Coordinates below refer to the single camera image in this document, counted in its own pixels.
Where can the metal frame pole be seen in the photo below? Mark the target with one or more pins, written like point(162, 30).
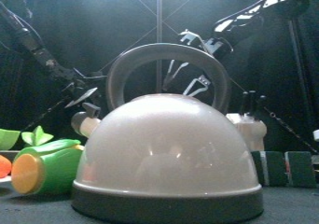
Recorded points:
point(159, 22)

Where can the diagonal frame brace rod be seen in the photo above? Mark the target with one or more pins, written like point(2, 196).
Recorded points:
point(290, 129)

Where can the light green toy vegetable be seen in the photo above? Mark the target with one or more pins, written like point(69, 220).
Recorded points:
point(7, 138)

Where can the dark green striped toy block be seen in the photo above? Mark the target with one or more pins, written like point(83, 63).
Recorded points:
point(302, 169)
point(272, 169)

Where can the orange toy fruit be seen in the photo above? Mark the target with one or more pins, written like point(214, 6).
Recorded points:
point(3, 166)

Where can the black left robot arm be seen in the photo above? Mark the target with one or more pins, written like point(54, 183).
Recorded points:
point(31, 44)

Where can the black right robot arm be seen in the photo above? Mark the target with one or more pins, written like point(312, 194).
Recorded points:
point(266, 6)

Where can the green toy leaf sprig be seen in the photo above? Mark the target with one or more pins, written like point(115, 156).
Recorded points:
point(38, 137)

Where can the small white object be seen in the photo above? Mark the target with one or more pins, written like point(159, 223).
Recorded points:
point(317, 135)

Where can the dark tray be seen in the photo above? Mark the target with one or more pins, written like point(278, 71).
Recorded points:
point(9, 155)

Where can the large white toy kettle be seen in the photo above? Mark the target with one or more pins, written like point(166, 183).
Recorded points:
point(166, 146)

